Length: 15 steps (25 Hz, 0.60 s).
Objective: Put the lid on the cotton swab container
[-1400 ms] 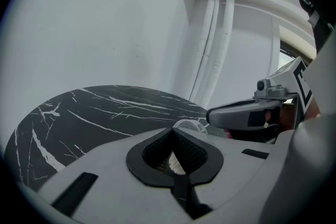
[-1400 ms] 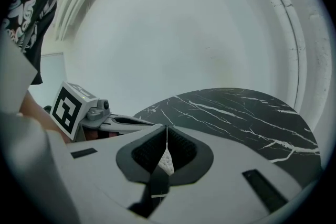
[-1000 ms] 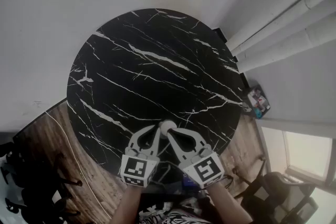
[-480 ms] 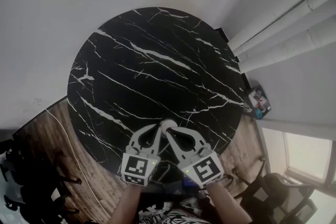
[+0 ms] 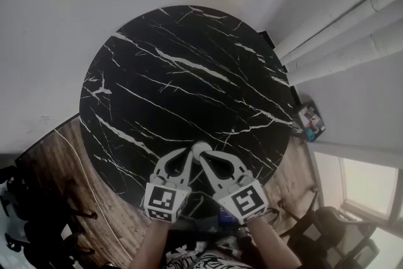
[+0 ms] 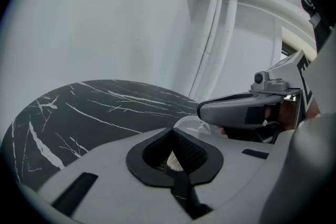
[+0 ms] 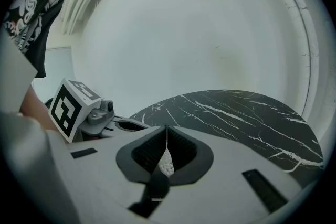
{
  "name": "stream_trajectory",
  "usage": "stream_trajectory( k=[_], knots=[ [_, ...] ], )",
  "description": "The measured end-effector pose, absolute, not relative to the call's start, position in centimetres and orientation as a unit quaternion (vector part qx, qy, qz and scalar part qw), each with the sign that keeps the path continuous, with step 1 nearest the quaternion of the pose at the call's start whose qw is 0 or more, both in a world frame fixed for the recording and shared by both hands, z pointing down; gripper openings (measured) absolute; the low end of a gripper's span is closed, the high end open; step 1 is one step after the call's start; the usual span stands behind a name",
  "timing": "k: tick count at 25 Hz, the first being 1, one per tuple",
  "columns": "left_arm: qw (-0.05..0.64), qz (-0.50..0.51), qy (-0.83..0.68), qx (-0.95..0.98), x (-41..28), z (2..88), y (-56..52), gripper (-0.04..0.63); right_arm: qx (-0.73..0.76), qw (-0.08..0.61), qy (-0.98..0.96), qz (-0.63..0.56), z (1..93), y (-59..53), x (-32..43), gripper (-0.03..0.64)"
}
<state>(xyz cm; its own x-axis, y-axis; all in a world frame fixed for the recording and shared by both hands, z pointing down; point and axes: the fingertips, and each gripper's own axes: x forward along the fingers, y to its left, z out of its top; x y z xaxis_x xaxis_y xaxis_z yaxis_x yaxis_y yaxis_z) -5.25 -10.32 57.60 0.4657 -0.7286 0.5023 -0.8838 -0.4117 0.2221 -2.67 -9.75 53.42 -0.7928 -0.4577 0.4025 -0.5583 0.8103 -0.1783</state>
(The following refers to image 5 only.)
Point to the black swivel chair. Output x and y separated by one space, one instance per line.
37 230

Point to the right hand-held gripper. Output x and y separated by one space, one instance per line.
244 201

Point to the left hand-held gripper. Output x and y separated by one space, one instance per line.
160 198

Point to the black office chair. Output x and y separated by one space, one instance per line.
330 230

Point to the person's black printed shirt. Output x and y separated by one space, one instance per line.
207 258

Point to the black storage box with items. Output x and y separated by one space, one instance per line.
310 121

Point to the thick white insulated pipe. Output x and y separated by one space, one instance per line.
362 48

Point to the person's left forearm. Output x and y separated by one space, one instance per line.
148 245

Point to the person's right forearm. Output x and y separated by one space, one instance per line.
274 245

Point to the small white cup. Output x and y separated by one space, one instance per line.
196 159

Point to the window with dark frame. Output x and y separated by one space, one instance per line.
368 186

